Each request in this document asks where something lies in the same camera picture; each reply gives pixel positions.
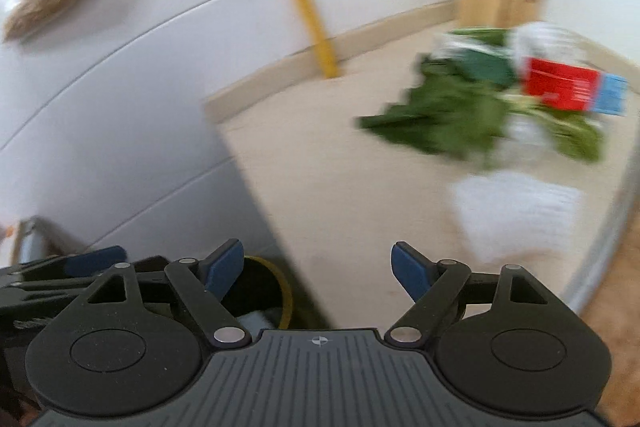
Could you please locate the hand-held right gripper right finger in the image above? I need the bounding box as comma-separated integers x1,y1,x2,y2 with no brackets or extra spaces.
384,241,561,351

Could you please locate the green lettuce leaf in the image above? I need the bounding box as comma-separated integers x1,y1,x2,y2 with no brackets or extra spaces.
357,56,512,168

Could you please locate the white crumpled paper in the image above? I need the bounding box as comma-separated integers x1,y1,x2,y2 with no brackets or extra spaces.
239,307,287,331

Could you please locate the clear plastic wrapper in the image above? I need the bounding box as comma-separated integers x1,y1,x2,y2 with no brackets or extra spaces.
510,21,596,70

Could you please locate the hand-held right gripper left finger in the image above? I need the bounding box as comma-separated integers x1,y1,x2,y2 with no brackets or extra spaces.
80,238,252,351

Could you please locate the red and blue carton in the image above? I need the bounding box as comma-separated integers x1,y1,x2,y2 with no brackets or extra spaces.
520,57,629,116

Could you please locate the green and white carton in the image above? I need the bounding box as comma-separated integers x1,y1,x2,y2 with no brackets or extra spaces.
434,28,521,86

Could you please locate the brown wooden board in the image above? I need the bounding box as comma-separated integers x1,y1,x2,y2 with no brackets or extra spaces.
582,247,640,427

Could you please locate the black yellow-rimmed trash bin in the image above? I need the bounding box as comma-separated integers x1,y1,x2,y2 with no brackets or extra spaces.
220,256,296,330

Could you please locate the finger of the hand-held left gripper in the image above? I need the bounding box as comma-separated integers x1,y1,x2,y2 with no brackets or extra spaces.
0,246,127,284
0,279,97,315

